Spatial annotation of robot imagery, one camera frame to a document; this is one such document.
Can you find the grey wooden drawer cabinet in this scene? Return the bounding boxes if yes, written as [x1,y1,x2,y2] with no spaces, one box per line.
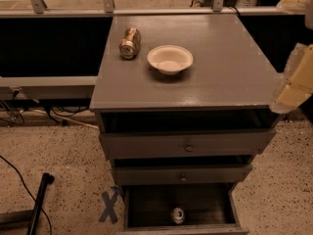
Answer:
[89,14,284,235]

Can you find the bundle of cables under ledge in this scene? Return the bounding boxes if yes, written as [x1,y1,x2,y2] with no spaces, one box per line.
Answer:
[0,87,100,130]

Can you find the grey bottom drawer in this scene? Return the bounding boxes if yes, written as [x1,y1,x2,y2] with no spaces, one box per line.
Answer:
[116,183,249,235]

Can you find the white paper bowl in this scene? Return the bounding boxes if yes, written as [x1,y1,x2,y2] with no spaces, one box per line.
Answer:
[147,45,194,75]

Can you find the black metal stand leg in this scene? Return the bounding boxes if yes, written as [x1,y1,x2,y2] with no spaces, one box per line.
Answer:
[0,172,54,235]

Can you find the grey drawer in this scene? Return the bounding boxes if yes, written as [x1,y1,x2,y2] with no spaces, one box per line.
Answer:
[100,110,277,160]
[116,183,249,235]
[112,156,252,186]

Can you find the grey lower wall ledge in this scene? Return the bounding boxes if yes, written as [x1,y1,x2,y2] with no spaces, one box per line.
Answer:
[0,76,97,100]

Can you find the grey middle drawer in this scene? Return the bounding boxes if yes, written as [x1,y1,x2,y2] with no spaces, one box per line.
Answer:
[112,156,252,186]

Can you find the orange soda can lying down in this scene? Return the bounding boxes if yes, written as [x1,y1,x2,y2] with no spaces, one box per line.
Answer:
[119,27,141,59]

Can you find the grey top drawer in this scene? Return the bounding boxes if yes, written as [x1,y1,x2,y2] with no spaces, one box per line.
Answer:
[100,110,277,160]

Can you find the blue tape cross mark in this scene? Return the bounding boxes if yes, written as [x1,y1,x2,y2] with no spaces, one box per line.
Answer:
[99,186,119,224]

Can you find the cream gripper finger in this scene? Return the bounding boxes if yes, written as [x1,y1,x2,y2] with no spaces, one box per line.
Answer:
[270,43,313,114]

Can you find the grey metal railing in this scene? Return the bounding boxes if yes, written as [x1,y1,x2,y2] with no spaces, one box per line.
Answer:
[0,0,313,19]

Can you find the black floor cable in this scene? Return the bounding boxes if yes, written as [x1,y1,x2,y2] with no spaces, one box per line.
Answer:
[0,155,53,235]

